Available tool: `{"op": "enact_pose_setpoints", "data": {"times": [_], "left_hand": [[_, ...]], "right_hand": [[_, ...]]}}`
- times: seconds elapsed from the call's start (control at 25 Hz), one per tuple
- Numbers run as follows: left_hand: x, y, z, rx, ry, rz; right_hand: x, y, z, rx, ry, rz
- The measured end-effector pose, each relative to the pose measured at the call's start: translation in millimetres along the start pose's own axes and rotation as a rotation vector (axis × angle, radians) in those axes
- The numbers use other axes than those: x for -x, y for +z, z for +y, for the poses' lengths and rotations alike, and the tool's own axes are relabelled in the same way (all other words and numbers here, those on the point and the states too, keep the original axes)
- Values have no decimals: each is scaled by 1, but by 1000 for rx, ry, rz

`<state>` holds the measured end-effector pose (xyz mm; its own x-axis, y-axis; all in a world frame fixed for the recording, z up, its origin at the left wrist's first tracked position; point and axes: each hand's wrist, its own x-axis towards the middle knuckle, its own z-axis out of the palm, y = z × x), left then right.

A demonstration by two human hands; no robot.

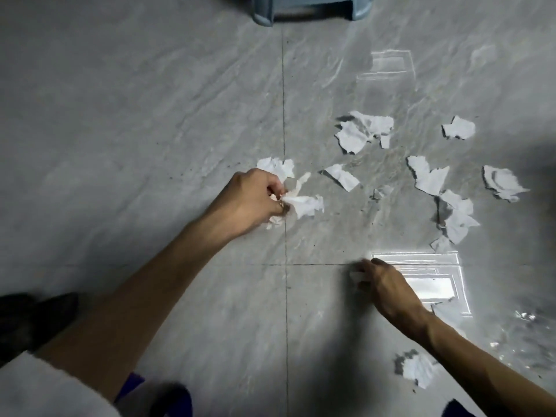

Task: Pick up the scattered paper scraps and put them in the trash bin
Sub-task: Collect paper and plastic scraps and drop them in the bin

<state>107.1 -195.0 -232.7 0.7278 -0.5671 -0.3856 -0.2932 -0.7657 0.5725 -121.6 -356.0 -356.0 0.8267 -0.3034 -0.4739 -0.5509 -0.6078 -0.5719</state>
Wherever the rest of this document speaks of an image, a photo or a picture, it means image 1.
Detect person's left forearm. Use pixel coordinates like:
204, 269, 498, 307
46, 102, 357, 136
32, 215, 229, 403

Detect black-lined trash bin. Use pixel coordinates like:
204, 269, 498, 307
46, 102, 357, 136
0, 292, 80, 368

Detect person's right forearm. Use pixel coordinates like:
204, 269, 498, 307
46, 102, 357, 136
415, 314, 556, 417

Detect torn white paper scraps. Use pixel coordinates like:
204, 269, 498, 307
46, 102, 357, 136
256, 110, 531, 390

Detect blue plastic stool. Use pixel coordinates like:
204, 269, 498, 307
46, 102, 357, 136
250, 0, 375, 27

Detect white paper wad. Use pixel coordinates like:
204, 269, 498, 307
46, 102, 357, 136
265, 171, 325, 231

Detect person's left hand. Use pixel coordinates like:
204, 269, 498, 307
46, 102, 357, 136
202, 168, 291, 239

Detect person's right hand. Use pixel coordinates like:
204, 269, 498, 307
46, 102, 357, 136
354, 257, 435, 343

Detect person's blue shorts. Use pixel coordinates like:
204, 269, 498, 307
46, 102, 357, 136
114, 372, 478, 417

